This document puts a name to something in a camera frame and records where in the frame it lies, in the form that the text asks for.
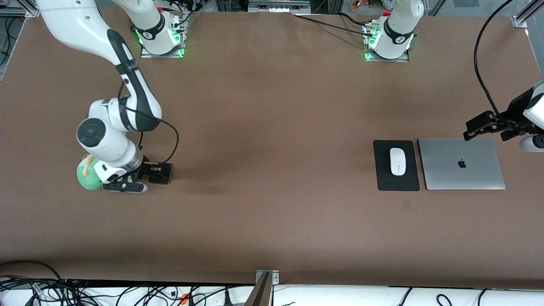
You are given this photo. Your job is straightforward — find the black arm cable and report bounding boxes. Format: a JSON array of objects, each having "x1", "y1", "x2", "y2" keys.
[
  {"x1": 117, "y1": 81, "x2": 180, "y2": 166},
  {"x1": 473, "y1": 0, "x2": 517, "y2": 130}
]

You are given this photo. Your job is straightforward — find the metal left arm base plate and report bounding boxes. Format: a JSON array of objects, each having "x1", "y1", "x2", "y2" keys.
[{"x1": 363, "y1": 21, "x2": 411, "y2": 63}]

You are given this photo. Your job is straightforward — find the silver closed laptop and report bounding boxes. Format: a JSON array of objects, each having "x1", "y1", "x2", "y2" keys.
[{"x1": 417, "y1": 137, "x2": 507, "y2": 191}]

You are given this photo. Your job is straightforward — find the small black phone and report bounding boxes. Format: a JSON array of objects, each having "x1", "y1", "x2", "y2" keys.
[{"x1": 148, "y1": 163, "x2": 173, "y2": 185}]

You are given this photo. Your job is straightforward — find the aluminium extrusion bar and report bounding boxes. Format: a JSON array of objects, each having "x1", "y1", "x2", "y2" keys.
[
  {"x1": 0, "y1": 7, "x2": 41, "y2": 19},
  {"x1": 511, "y1": 0, "x2": 544, "y2": 29}
]

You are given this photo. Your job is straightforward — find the white computer mouse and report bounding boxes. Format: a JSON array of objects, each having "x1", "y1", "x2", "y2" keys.
[{"x1": 390, "y1": 147, "x2": 407, "y2": 176}]

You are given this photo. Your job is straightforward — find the short black table cable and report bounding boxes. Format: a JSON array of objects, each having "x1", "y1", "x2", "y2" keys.
[{"x1": 338, "y1": 12, "x2": 370, "y2": 28}]

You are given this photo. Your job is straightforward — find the dark camera support pole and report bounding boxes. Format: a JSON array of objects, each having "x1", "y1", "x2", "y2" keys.
[{"x1": 244, "y1": 273, "x2": 272, "y2": 306}]

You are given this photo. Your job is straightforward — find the black mouse pad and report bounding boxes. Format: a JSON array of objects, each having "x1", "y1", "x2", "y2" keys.
[{"x1": 373, "y1": 139, "x2": 421, "y2": 192}]

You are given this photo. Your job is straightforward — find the tangled black cables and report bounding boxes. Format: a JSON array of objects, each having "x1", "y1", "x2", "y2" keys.
[{"x1": 0, "y1": 259, "x2": 255, "y2": 306}]

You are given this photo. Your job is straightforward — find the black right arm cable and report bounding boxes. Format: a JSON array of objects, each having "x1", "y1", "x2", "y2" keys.
[{"x1": 117, "y1": 81, "x2": 180, "y2": 166}]

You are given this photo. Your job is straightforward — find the green dinosaur plush toy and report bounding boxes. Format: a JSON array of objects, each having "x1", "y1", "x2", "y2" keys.
[{"x1": 76, "y1": 154, "x2": 105, "y2": 191}]

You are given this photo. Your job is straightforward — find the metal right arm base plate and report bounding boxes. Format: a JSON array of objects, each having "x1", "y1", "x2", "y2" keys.
[{"x1": 140, "y1": 12, "x2": 186, "y2": 59}]

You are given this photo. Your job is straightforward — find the aluminium frame with sockets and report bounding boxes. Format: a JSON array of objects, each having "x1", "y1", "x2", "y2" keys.
[{"x1": 248, "y1": 0, "x2": 312, "y2": 13}]

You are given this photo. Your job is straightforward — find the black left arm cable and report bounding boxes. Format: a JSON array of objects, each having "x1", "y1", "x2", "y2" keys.
[{"x1": 473, "y1": 0, "x2": 517, "y2": 130}]

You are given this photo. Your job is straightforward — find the long black table cable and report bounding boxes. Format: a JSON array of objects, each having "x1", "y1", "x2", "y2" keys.
[{"x1": 294, "y1": 14, "x2": 374, "y2": 39}]

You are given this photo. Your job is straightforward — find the metal table edge bracket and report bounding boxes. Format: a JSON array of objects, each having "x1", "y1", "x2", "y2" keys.
[{"x1": 255, "y1": 270, "x2": 280, "y2": 286}]

